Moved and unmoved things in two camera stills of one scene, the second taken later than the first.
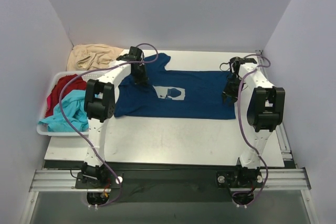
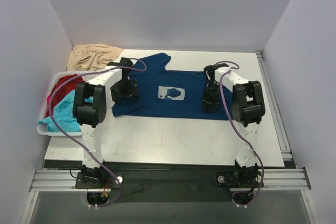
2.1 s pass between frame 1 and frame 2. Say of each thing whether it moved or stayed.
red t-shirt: stayed
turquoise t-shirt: stayed
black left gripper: moved
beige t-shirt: stayed
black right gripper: moved
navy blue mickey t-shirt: stayed
